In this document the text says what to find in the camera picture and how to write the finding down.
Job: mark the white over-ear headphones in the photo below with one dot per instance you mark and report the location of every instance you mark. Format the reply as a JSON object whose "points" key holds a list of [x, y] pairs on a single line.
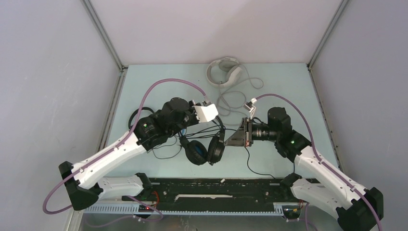
{"points": [[224, 72]]}

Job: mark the aluminium frame post right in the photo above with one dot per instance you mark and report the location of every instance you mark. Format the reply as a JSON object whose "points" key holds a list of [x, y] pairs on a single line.
{"points": [[329, 30]]}

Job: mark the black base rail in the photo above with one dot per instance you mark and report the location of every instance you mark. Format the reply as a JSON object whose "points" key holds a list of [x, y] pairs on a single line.
{"points": [[218, 195]]}

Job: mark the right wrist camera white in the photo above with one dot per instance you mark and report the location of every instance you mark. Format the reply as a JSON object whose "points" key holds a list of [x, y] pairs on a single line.
{"points": [[250, 107]]}

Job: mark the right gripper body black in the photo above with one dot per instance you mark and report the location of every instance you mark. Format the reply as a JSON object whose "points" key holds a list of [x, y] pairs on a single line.
{"points": [[257, 132]]}

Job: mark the black and blue gaming headset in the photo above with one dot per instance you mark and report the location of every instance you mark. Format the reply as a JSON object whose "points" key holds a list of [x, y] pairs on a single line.
{"points": [[198, 154]]}

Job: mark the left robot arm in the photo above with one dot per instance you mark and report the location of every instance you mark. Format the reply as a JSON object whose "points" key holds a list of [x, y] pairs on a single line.
{"points": [[86, 181]]}

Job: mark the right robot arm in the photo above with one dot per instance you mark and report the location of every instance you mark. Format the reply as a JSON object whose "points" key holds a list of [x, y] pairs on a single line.
{"points": [[353, 206]]}

